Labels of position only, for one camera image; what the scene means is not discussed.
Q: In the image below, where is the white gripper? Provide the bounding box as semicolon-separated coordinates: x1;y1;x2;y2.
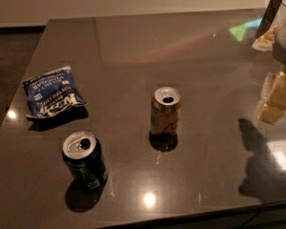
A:
256;13;286;126

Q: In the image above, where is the blue pepsi can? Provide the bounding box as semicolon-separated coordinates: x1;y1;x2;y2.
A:
62;131;108;191

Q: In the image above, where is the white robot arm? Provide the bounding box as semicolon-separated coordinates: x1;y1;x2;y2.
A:
253;0;286;125

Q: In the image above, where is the orange soda can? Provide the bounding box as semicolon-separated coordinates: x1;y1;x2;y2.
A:
150;86;181;139

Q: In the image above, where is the dark box at table corner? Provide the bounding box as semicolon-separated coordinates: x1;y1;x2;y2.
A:
255;0;282;38

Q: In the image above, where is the blue chip bag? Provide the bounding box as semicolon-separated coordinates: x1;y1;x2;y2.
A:
22;66;87;120

